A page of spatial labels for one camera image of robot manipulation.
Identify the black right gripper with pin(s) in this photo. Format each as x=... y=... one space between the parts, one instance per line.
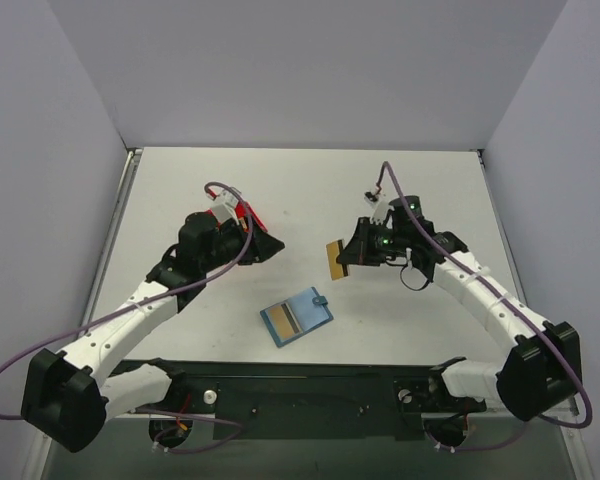
x=359 y=243

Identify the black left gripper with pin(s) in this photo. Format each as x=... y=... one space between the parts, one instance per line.
x=253 y=242

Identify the gold VIP card small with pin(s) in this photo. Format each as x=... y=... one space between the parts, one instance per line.
x=337 y=270

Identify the red plastic bin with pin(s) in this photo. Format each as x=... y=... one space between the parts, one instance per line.
x=242 y=213

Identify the blue leather card holder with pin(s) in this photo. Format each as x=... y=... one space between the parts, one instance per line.
x=311 y=310

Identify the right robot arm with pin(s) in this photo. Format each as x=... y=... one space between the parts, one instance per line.
x=542 y=364

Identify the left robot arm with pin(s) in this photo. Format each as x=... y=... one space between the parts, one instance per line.
x=105 y=345

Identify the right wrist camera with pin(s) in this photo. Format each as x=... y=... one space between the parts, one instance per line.
x=379 y=205

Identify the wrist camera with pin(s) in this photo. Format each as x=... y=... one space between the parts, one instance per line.
x=379 y=205
x=225 y=202

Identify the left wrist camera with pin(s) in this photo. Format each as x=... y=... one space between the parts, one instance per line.
x=225 y=202

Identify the right aluminium side rail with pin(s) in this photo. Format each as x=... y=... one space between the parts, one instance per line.
x=487 y=238

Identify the aluminium side rail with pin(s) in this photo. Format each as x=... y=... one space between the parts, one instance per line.
x=487 y=238
x=121 y=199

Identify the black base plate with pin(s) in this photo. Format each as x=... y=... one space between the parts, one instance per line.
x=312 y=401

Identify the left aluminium side rail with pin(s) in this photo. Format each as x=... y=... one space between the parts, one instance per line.
x=121 y=199

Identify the aluminium front rail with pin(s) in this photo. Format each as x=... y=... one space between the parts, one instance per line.
x=67 y=397

